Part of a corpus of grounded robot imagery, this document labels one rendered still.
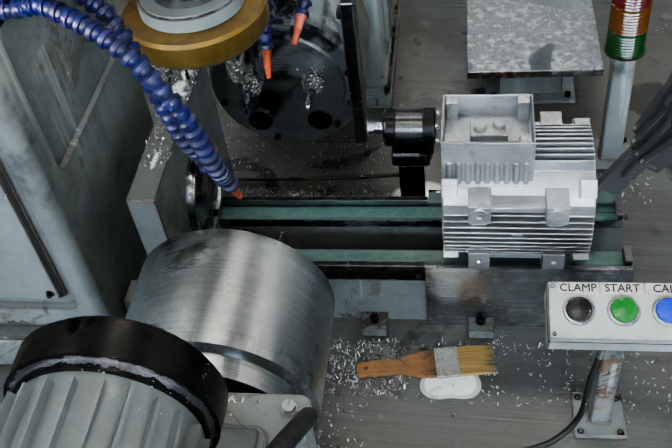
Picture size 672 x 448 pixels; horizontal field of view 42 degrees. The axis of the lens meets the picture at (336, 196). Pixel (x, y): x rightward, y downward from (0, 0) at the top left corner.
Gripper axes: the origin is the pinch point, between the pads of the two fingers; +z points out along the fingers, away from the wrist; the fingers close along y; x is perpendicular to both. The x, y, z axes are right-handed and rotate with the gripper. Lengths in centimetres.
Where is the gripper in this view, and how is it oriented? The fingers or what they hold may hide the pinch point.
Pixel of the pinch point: (623, 171)
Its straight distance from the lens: 117.8
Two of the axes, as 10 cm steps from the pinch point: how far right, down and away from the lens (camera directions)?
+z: -4.0, 6.1, 6.8
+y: -1.1, 7.1, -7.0
